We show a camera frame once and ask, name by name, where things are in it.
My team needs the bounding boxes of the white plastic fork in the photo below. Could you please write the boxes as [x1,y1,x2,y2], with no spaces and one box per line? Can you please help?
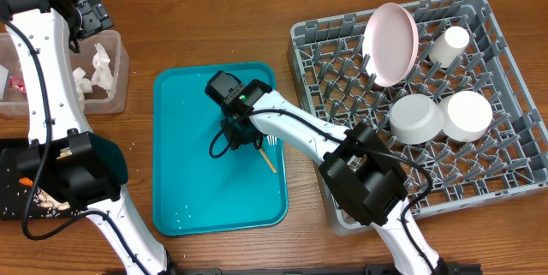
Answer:
[266,135,277,146]

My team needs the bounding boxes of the wooden chopstick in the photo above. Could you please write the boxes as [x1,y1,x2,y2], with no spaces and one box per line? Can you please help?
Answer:
[259,148,277,174]

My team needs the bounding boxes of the foil snack wrapper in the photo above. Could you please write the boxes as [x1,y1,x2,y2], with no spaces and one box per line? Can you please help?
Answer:
[9,76,27,93]

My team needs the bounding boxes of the white tissue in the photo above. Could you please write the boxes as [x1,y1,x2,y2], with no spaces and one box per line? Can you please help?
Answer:
[73,43,114,110]

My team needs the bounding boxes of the pink round plate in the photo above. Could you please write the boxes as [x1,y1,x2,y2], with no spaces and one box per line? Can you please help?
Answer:
[362,3,419,87]

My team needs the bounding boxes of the grey bowl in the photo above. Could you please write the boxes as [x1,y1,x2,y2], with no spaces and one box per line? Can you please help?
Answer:
[389,94,444,145]

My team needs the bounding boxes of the white paper cup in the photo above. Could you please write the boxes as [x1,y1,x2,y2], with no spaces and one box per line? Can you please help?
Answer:
[429,26,470,68]

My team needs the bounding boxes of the white bowl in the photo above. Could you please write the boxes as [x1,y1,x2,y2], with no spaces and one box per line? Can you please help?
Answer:
[439,91,493,142]

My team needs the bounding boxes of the orange carrot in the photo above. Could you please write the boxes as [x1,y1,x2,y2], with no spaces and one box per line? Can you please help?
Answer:
[19,177,33,187]

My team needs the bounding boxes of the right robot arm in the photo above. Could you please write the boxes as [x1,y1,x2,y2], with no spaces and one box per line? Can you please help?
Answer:
[205,71,448,274]

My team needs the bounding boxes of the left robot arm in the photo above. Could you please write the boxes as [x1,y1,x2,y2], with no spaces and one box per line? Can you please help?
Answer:
[1,0,176,274]

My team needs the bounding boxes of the grey plastic dishwasher rack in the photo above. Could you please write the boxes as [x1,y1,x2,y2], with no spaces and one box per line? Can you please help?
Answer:
[288,0,547,218]

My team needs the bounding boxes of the teal plastic serving tray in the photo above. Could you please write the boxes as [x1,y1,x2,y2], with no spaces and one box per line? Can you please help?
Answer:
[152,62,289,236]

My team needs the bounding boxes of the clear plastic bin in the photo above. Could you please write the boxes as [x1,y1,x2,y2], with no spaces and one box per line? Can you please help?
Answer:
[1,30,129,117]

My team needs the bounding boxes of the black plastic tray bin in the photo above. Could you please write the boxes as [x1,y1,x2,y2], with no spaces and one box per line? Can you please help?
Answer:
[0,137,86,221]

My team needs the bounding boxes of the pile of rice and peanuts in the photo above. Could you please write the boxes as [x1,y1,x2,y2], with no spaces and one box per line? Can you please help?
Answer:
[2,150,85,218]

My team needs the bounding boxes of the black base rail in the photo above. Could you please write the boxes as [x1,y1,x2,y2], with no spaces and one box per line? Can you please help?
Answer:
[177,262,483,275]

